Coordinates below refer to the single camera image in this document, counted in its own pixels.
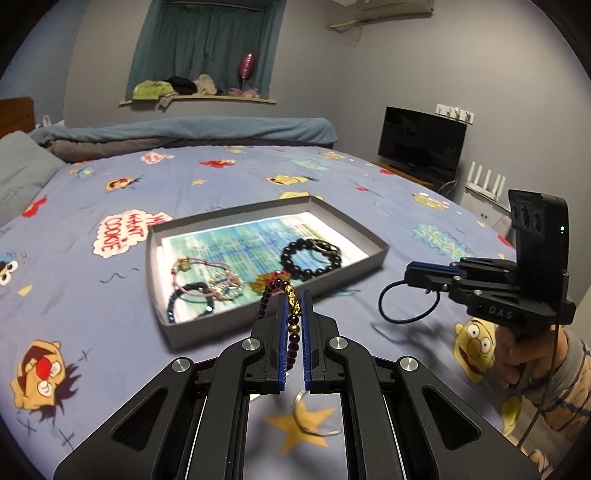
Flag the white air conditioner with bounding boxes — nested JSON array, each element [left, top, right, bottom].
[[353, 0, 435, 21]]

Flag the green cloth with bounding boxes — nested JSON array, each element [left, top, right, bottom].
[[131, 79, 178, 110]]

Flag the window sill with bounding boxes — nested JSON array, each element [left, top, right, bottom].
[[119, 95, 278, 107]]

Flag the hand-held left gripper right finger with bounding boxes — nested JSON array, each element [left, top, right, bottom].
[[301, 290, 539, 480]]

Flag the grey cardboard box tray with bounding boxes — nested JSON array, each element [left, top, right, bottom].
[[146, 195, 389, 350]]

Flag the black elastic hair tie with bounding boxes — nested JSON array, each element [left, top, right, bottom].
[[379, 279, 441, 324]]

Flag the white router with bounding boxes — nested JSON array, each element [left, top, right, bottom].
[[464, 161, 508, 204]]

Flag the silver ring bangle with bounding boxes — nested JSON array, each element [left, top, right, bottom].
[[293, 390, 345, 437]]

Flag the pink balloon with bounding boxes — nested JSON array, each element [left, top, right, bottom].
[[237, 53, 256, 90]]

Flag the grey folded blanket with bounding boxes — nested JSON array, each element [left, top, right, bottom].
[[48, 136, 171, 163]]

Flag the wooden television stand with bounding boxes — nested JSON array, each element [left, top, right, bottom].
[[369, 157, 458, 190]]

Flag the wooden headboard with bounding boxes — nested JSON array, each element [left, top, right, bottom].
[[0, 97, 35, 139]]

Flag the blue folded blanket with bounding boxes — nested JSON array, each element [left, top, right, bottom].
[[30, 116, 338, 151]]

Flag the large black bead bracelet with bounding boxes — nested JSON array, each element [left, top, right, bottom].
[[281, 237, 343, 281]]

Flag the air conditioner pipe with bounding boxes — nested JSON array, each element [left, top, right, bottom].
[[325, 18, 363, 47]]

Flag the dark blue bead bracelet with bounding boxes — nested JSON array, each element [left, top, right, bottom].
[[166, 281, 215, 324]]

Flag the pink cord bracelet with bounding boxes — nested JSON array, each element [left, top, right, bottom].
[[170, 257, 232, 298]]

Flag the printed paper sheet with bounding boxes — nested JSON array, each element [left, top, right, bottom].
[[159, 211, 370, 324]]

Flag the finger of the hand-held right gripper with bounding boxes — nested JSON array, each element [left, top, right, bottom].
[[405, 270, 520, 305], [412, 258, 518, 278]]

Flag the purple bead bracelet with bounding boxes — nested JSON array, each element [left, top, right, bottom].
[[259, 277, 305, 374]]

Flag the black cloth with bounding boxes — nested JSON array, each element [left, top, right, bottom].
[[166, 76, 199, 97]]

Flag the pearl bracelet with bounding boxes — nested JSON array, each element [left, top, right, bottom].
[[208, 270, 245, 301]]

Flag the person's right forearm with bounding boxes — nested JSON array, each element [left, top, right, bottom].
[[522, 332, 591, 435]]

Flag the grey-blue pillow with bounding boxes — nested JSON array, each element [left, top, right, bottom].
[[0, 130, 68, 227]]

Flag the white box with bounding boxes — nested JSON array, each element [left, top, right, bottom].
[[464, 191, 512, 232]]

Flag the person's right hand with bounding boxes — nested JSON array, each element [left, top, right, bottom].
[[494, 323, 568, 393]]

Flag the teal curtain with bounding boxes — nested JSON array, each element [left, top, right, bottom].
[[126, 0, 287, 100]]

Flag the black television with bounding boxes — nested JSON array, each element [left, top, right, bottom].
[[378, 106, 467, 178]]

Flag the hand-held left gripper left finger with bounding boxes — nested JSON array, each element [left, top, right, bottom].
[[53, 288, 289, 480]]

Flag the white wall hook rack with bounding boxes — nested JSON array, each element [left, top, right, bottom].
[[435, 104, 476, 124]]

